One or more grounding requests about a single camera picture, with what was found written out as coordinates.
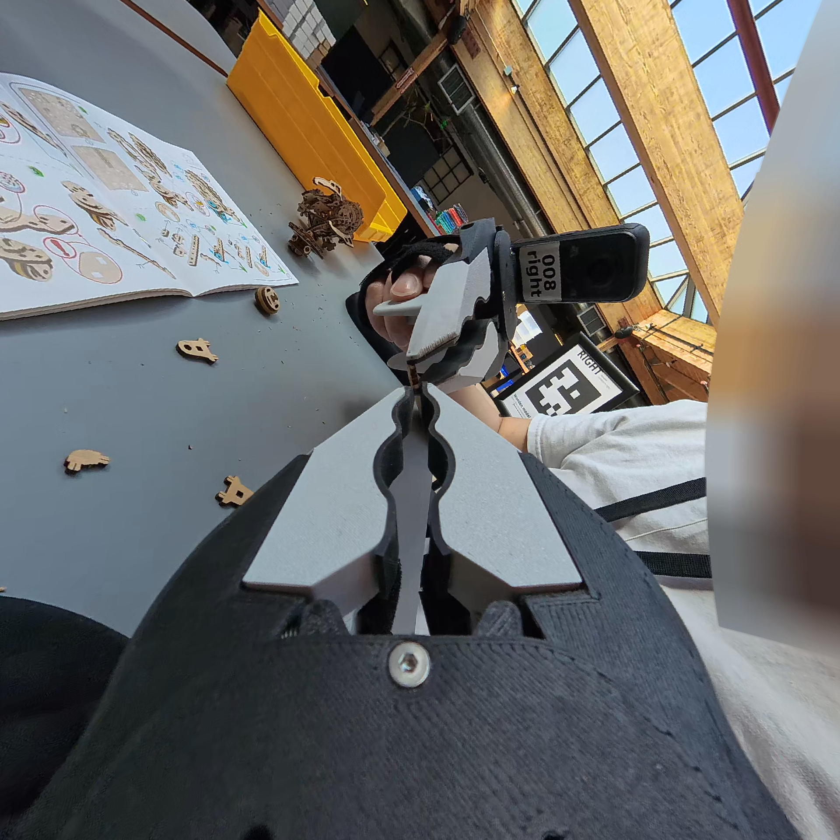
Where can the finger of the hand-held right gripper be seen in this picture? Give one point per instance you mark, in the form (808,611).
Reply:
(453,295)
(482,361)

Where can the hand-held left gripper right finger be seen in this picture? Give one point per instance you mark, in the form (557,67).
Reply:
(505,525)

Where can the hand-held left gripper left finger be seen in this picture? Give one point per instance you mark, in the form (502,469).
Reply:
(315,525)

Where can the small wooden puzzle piece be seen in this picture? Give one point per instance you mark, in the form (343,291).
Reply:
(413,377)

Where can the person's right forearm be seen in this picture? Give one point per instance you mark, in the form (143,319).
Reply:
(499,420)

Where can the grey desk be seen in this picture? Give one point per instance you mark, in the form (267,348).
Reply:
(131,407)

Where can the person's right hand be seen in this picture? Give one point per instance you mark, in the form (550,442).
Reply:
(403,289)

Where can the notched wooden puzzle piece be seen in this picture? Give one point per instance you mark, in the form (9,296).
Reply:
(234,492)

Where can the black framed marker sign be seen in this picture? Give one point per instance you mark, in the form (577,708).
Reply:
(571,387)

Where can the assembled wooden model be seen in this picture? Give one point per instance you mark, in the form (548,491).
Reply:
(328,220)

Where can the round wooden gear piece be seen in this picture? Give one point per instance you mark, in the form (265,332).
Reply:
(267,300)

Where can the wooden puzzle piece with hole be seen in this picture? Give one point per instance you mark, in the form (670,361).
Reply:
(197,350)

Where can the yellow plastic bin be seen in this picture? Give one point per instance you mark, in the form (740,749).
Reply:
(308,124)

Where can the flat wooden puzzle piece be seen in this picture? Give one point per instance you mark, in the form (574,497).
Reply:
(86,460)

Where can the white instruction booklet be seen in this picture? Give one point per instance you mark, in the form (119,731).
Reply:
(98,197)

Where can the grey ventilation duct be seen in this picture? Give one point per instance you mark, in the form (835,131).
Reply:
(505,170)

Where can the white wall vent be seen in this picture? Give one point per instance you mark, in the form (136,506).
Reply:
(456,90)

